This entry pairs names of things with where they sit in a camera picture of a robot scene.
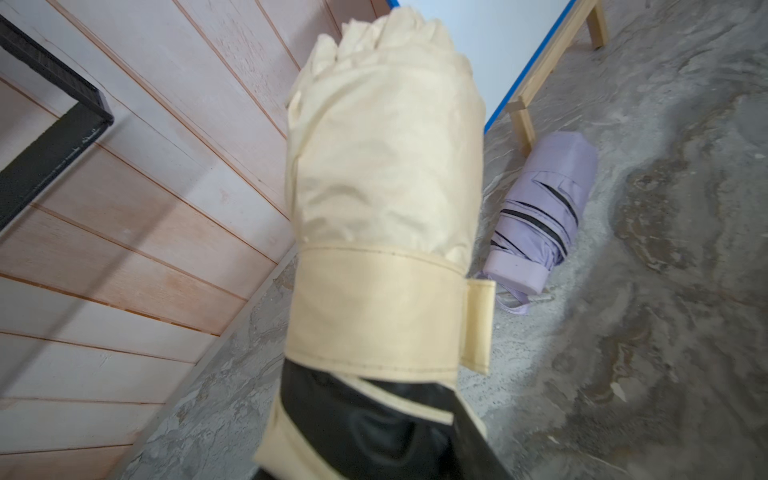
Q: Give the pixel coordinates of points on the purple folded umbrella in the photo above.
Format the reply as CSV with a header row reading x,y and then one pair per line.
x,y
540,218

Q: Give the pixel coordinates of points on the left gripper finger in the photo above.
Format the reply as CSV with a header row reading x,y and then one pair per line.
x,y
474,458

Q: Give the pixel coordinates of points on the black wire basket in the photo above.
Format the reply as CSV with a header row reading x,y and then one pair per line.
x,y
50,115

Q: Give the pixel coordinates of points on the beige umbrella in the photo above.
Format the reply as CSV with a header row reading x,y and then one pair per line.
x,y
383,179

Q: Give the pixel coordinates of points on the white board blue frame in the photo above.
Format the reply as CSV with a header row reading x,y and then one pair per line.
x,y
502,39

